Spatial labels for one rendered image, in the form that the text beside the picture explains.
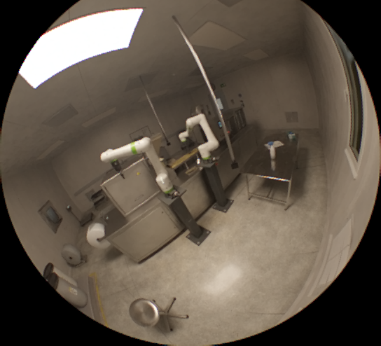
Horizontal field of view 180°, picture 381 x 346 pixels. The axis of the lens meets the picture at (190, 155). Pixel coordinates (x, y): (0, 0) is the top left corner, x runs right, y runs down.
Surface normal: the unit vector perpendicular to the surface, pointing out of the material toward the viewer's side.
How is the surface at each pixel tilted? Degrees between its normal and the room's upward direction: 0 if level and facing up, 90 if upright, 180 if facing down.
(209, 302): 0
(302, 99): 90
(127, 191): 90
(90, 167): 90
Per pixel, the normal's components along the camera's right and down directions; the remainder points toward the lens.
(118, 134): 0.58, 0.07
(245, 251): -0.37, -0.87
